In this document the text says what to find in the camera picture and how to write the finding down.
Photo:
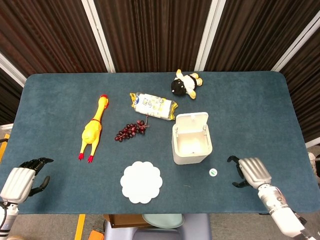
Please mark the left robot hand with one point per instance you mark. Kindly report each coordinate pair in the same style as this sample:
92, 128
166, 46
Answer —
17, 182

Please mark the white lidded trash bin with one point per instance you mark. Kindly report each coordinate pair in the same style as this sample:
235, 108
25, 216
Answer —
191, 147

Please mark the wrapped white roll pack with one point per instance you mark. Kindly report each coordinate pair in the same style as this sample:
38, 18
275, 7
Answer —
153, 106

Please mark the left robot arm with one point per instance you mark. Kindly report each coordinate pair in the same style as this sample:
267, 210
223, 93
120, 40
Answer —
7, 217

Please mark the orange object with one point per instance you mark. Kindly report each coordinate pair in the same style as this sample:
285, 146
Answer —
96, 235

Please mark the grey plastic stool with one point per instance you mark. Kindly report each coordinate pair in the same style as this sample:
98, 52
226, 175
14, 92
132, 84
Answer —
195, 227

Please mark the brown slatted partition panel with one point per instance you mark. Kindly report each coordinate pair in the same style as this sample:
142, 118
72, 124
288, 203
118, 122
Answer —
307, 87
155, 32
7, 100
45, 32
262, 30

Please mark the yellow rubber chicken toy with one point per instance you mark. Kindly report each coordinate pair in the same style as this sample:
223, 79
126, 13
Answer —
93, 130

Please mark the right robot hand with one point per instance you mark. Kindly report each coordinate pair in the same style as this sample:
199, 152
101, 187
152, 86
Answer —
255, 171

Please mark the white partition post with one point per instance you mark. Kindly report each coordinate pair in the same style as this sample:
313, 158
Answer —
12, 70
100, 37
295, 41
208, 37

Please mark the small white green cap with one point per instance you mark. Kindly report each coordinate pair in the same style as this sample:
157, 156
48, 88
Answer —
213, 172

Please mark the black and white plush doll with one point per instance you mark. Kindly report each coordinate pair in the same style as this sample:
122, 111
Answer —
183, 83

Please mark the white flower paint palette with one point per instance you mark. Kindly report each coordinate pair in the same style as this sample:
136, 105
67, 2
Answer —
141, 182

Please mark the pale green plate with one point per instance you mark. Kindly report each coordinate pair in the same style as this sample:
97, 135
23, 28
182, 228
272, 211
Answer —
163, 220

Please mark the brown cardboard box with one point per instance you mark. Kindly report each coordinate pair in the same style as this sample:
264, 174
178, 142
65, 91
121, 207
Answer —
125, 220

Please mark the blue table cloth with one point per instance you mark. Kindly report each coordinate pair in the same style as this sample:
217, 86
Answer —
62, 100

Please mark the dark red grape bunch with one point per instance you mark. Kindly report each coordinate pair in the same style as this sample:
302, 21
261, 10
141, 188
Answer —
130, 131

